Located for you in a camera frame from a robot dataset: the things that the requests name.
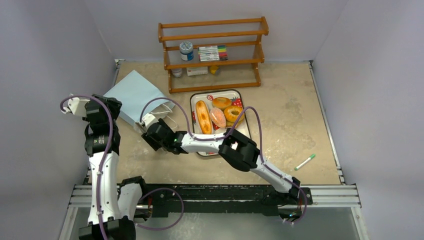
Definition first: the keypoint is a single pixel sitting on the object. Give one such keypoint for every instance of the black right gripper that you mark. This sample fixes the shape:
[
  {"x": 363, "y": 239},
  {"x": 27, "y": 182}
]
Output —
[{"x": 151, "y": 135}]

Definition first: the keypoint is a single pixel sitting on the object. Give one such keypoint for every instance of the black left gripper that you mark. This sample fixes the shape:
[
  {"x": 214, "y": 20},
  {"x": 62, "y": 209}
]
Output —
[{"x": 114, "y": 106}]

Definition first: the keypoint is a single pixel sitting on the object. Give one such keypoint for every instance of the long fake baguette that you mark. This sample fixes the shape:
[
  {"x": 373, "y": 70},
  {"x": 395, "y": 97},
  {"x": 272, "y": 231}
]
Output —
[{"x": 203, "y": 117}]

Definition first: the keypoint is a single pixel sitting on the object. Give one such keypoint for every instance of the light blue paper bag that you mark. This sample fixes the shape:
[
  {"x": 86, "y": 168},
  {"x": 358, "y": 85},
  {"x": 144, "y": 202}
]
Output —
[{"x": 139, "y": 98}]

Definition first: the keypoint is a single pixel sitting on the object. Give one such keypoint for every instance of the pink sugared fake donut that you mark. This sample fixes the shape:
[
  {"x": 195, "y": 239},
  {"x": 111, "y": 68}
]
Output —
[{"x": 217, "y": 116}]

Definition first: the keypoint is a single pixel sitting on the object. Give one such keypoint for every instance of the orange bagel fake bread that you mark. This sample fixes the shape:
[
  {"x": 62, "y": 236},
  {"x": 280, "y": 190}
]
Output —
[{"x": 221, "y": 103}]

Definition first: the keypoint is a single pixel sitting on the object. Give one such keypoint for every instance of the glazed ring fake donut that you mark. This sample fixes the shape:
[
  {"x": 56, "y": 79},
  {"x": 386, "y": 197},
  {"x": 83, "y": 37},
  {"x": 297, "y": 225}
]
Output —
[{"x": 232, "y": 112}]

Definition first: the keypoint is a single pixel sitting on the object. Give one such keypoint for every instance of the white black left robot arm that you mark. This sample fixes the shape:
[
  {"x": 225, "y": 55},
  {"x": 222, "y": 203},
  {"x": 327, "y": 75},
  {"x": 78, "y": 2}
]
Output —
[{"x": 113, "y": 205}]

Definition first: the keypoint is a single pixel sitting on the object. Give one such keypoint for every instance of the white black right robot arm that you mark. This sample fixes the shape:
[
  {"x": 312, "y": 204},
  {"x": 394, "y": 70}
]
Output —
[{"x": 238, "y": 150}]

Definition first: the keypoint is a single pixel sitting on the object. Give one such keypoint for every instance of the small white jar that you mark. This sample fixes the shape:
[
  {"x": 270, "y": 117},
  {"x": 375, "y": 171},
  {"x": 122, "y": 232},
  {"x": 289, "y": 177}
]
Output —
[{"x": 177, "y": 72}]

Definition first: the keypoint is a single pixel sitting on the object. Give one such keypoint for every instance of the white red small box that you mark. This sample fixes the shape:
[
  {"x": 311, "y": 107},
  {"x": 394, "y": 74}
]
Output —
[{"x": 195, "y": 71}]

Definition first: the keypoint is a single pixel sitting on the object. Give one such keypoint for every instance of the small yellow object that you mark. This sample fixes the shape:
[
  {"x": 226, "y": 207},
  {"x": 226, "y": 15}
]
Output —
[{"x": 214, "y": 70}]

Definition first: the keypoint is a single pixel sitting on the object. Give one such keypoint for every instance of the strawberry print white tray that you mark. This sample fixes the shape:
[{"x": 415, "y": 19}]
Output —
[{"x": 207, "y": 97}]

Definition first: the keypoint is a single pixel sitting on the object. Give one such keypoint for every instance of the blue paint jar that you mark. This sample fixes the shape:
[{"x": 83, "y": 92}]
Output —
[{"x": 186, "y": 50}]

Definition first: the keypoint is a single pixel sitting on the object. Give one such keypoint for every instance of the set of coloured markers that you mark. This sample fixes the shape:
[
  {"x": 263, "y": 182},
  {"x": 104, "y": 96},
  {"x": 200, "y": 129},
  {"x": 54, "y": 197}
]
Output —
[{"x": 212, "y": 53}]

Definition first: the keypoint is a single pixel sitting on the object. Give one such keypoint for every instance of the orange wooden shelf rack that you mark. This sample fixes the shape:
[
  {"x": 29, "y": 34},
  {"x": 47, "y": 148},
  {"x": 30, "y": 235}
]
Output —
[{"x": 243, "y": 40}]

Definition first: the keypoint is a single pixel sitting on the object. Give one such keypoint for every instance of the white green marker pen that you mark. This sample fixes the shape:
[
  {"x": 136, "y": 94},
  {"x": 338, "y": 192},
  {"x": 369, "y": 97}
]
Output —
[{"x": 305, "y": 162}]

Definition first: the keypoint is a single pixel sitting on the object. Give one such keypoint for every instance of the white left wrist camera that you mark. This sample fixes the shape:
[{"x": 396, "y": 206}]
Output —
[{"x": 75, "y": 106}]

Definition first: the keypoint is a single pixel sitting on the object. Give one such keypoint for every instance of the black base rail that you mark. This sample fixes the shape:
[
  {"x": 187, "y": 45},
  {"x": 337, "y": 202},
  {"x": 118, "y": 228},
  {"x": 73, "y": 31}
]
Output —
[{"x": 163, "y": 199}]

